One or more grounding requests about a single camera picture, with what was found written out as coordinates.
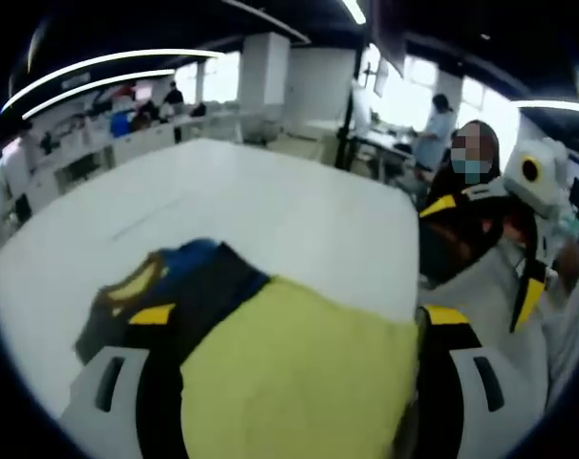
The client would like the long ceiling light strip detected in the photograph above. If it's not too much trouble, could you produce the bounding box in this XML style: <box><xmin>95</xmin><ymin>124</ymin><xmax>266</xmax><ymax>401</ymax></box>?
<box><xmin>21</xmin><ymin>69</ymin><xmax>176</xmax><ymax>120</ymax></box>
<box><xmin>0</xmin><ymin>49</ymin><xmax>224</xmax><ymax>116</ymax></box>

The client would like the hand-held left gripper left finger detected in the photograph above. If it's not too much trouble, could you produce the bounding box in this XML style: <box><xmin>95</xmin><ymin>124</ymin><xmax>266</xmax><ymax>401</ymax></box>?
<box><xmin>58</xmin><ymin>303</ymin><xmax>188</xmax><ymax>459</ymax></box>

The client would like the yellow blue grey garment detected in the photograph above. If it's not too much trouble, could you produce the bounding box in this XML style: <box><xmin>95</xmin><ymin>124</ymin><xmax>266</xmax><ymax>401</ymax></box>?
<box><xmin>74</xmin><ymin>237</ymin><xmax>422</xmax><ymax>459</ymax></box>

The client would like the row of white desks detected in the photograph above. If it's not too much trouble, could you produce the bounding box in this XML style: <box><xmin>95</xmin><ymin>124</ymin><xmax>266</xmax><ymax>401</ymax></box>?
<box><xmin>11</xmin><ymin>109</ymin><xmax>252</xmax><ymax>192</ymax></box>

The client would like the narrow white pillar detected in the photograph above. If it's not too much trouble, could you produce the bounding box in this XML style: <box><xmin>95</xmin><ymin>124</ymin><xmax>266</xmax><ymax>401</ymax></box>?
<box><xmin>239</xmin><ymin>32</ymin><xmax>291</xmax><ymax>119</ymax></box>

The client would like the dark hanging display screen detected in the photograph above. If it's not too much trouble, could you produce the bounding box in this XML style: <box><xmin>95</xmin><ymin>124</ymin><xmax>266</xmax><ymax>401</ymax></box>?
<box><xmin>369</xmin><ymin>0</ymin><xmax>409</xmax><ymax>77</ymax></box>

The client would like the small grey monitor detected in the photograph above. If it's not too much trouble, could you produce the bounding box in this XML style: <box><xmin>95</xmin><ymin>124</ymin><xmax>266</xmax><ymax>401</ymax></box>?
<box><xmin>373</xmin><ymin>59</ymin><xmax>391</xmax><ymax>96</ymax></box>

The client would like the black stand pole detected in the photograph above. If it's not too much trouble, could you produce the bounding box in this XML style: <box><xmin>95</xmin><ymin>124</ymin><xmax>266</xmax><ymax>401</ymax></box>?
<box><xmin>335</xmin><ymin>42</ymin><xmax>371</xmax><ymax>171</ymax></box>

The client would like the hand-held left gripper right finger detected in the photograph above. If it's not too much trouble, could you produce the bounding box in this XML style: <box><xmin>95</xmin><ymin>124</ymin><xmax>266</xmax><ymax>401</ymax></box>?
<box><xmin>413</xmin><ymin>305</ymin><xmax>549</xmax><ymax>459</ymax></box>

